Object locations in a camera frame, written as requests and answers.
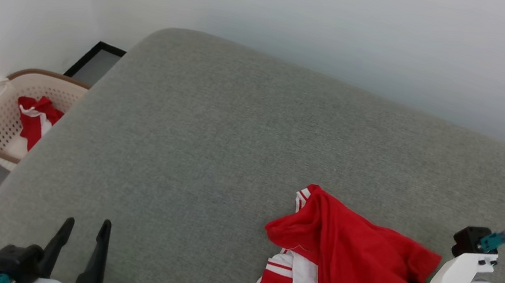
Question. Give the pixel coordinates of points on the red white basketball jersey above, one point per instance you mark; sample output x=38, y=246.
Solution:
x=350, y=258

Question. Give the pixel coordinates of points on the grey fabric sofa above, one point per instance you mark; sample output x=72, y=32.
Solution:
x=233, y=133

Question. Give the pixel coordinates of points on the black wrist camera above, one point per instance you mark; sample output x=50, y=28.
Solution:
x=16, y=258
x=467, y=239

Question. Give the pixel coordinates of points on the red white crumpled garment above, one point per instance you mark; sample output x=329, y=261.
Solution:
x=35, y=120

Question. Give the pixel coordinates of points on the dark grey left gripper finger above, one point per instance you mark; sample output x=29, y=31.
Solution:
x=56, y=244
x=96, y=263

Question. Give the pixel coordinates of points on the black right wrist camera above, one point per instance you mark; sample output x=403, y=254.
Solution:
x=467, y=239

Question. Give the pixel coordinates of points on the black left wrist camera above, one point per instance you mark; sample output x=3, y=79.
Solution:
x=16, y=258

